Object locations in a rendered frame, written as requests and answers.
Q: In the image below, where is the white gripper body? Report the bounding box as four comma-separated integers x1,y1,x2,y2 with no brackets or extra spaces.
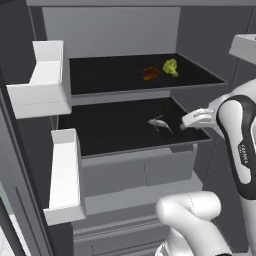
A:
180,107,217,130

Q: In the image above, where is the grey fish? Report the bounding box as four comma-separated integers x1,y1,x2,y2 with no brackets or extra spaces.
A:
147,114,175,135

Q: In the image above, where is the grey right fridge door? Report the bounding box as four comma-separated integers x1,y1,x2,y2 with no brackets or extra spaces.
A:
202,6,256,254

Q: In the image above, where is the grey fridge door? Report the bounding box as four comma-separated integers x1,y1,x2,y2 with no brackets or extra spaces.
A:
202,6,256,254
0,0,75,256

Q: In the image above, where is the green broccoli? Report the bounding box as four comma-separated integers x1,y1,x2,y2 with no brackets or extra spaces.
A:
162,58,180,78

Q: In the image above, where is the brown orange banana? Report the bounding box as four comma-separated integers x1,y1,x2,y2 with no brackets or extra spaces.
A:
141,66,161,82

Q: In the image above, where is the black fridge shelf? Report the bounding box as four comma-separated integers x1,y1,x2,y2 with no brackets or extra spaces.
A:
57,96,214,158
68,52,228,98

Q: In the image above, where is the grey fridge body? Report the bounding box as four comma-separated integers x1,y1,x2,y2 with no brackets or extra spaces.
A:
25,0,256,256

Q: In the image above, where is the grey left fridge door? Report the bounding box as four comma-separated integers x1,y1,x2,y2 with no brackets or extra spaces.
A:
0,0,75,256

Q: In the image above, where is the grey crisper drawer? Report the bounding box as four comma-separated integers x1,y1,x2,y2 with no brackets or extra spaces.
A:
81,156,147,198
144,145,198,188

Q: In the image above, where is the white bin on right door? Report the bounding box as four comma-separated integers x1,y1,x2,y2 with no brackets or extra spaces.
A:
228,33,256,66

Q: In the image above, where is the grey freezer drawer front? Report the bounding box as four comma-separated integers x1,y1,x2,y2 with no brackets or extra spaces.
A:
71,213,172,256

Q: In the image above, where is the narrow white door bin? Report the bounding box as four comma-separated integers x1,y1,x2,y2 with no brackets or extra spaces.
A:
42,128,87,227

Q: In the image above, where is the large white door bin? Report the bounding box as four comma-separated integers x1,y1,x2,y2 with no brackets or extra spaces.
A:
5,40,73,120

